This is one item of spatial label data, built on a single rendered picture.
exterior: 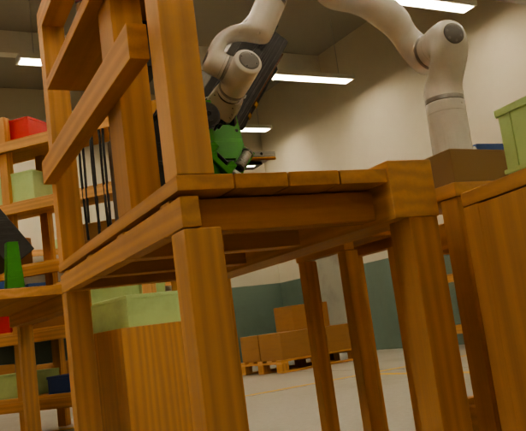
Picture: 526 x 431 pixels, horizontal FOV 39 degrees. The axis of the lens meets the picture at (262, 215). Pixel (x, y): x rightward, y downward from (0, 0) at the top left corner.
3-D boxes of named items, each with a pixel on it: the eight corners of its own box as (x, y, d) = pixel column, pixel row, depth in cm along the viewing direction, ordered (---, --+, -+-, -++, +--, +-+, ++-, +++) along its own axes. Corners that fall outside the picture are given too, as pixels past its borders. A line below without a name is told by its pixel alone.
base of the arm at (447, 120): (466, 168, 237) (457, 113, 240) (499, 151, 219) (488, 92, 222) (411, 170, 232) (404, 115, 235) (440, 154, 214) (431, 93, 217)
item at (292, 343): (316, 362, 952) (308, 304, 963) (360, 359, 890) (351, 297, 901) (241, 375, 879) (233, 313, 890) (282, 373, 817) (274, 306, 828)
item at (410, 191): (223, 280, 323) (219, 246, 325) (440, 215, 190) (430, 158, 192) (193, 283, 317) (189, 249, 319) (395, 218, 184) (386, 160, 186)
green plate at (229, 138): (239, 170, 246) (225, 116, 253) (248, 157, 239) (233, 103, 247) (206, 171, 241) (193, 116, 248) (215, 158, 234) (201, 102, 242)
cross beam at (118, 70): (56, 184, 291) (54, 162, 292) (150, 59, 175) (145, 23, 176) (43, 185, 288) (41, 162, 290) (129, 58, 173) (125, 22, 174)
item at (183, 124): (81, 262, 298) (60, 35, 313) (215, 174, 166) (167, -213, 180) (59, 264, 294) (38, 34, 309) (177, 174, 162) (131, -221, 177)
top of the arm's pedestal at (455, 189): (466, 213, 244) (464, 201, 245) (540, 191, 216) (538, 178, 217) (387, 218, 230) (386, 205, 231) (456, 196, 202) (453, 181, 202)
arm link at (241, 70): (214, 89, 217) (242, 103, 219) (228, 61, 206) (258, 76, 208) (221, 69, 221) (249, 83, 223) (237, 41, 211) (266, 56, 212)
